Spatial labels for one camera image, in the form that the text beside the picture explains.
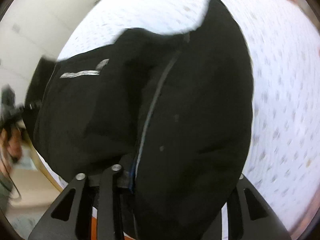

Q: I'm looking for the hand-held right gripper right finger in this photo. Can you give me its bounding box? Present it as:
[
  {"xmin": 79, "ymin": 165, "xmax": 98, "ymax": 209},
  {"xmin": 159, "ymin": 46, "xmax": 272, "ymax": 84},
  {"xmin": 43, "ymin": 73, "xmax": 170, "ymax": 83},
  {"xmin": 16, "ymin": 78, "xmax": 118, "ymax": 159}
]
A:
[{"xmin": 221, "ymin": 174, "xmax": 292, "ymax": 240}]

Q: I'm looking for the wooden bed frame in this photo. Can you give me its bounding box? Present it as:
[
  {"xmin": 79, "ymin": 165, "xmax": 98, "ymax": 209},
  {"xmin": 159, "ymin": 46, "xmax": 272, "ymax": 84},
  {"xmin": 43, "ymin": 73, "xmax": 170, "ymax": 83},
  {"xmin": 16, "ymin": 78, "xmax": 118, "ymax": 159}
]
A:
[{"xmin": 24, "ymin": 120, "xmax": 66, "ymax": 193}]

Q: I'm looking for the black hooded jacket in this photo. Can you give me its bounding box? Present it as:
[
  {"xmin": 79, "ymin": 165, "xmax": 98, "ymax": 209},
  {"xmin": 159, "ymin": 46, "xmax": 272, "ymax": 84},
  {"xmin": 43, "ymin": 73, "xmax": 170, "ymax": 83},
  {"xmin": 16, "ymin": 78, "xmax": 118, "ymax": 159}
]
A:
[{"xmin": 26, "ymin": 0, "xmax": 255, "ymax": 240}]

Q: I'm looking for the person's left hand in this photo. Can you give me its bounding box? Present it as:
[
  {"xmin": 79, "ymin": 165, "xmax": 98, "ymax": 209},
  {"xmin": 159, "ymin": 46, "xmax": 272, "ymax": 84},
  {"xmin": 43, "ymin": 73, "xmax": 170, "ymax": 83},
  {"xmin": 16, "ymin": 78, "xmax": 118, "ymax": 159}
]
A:
[{"xmin": 0, "ymin": 127, "xmax": 23, "ymax": 163}]

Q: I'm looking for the white bed sheet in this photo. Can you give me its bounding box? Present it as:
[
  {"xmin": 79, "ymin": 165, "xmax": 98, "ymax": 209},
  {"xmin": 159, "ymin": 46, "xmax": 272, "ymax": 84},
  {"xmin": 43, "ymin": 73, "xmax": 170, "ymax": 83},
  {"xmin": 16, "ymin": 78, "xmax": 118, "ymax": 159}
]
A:
[{"xmin": 5, "ymin": 0, "xmax": 320, "ymax": 240}]

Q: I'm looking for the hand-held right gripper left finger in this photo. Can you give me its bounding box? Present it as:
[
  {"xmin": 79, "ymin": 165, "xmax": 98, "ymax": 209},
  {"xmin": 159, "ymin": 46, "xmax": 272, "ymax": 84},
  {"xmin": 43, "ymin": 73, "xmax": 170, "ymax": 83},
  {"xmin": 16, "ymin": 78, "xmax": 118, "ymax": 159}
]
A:
[{"xmin": 27, "ymin": 164, "xmax": 135, "ymax": 240}]

